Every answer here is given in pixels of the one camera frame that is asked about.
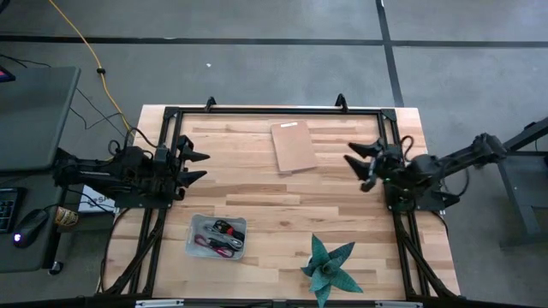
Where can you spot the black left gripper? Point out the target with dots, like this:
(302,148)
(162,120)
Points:
(176,179)

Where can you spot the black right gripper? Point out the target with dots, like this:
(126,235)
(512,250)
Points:
(385,164)

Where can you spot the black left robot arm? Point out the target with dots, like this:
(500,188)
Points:
(107,171)

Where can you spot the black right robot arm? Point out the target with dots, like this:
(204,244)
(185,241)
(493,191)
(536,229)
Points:
(428,164)

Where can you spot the thin flat rectangular board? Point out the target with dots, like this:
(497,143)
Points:
(293,145)

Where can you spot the white printed sign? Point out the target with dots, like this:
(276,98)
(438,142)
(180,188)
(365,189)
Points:
(92,201)

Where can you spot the green plant in white pot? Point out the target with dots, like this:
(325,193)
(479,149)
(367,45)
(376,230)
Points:
(327,269)

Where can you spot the brown round tin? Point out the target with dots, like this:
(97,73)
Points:
(66,217)

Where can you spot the silver aluminium extrusion bar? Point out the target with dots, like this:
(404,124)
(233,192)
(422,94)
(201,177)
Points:
(158,303)
(398,304)

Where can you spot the black metal table stand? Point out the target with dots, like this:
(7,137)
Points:
(520,188)

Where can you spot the grey desk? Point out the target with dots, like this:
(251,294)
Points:
(34,115)

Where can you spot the black computer mouse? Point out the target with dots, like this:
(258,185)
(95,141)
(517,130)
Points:
(30,226)

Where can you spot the black keyboard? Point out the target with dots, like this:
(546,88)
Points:
(8,209)

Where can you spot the dark desk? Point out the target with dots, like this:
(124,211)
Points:
(25,256)

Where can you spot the monitor with red display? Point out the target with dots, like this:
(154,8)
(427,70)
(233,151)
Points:
(5,75)

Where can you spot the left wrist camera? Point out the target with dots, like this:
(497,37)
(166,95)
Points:
(162,154)

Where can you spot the black aluminium frame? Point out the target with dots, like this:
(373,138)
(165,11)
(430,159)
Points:
(278,110)

